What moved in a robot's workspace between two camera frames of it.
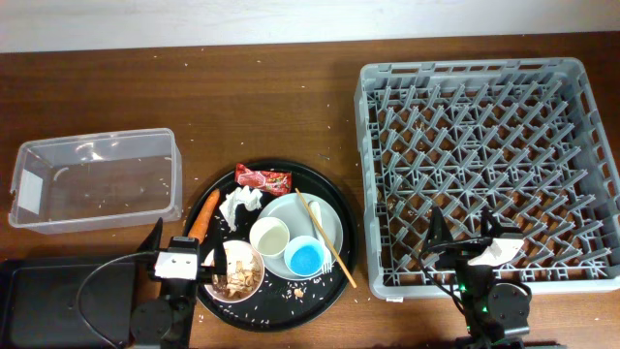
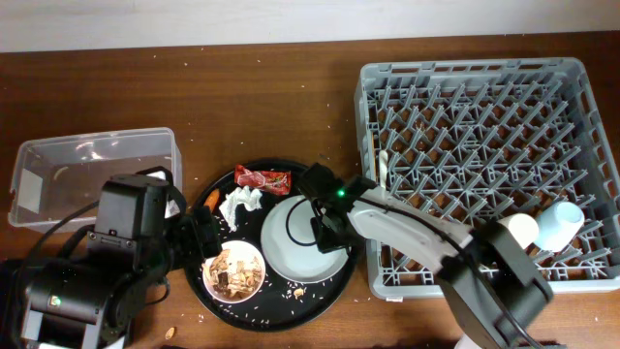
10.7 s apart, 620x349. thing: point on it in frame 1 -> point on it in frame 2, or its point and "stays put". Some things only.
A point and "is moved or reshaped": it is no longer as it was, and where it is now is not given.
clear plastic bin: (97, 181) stays put
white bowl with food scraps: (244, 276) stays put
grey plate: (332, 236) is moved or reshaped
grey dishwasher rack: (522, 141) stays put
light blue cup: (304, 256) -> (558, 224)
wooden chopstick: (346, 271) -> (374, 156)
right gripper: (459, 252) -> (324, 240)
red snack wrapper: (274, 182) stays put
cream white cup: (269, 237) -> (524, 228)
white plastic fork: (327, 256) -> (383, 159)
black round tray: (278, 243) stays put
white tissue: (240, 196) stays put
